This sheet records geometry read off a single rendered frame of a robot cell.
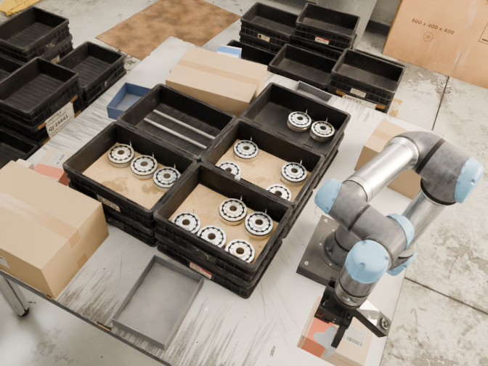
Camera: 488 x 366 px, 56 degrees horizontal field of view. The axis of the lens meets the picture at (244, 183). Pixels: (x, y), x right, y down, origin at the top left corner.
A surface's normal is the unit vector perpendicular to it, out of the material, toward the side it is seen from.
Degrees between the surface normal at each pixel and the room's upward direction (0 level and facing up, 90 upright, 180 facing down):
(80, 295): 0
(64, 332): 0
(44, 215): 0
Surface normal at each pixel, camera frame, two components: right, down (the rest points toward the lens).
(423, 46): -0.38, 0.44
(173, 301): 0.09, -0.65
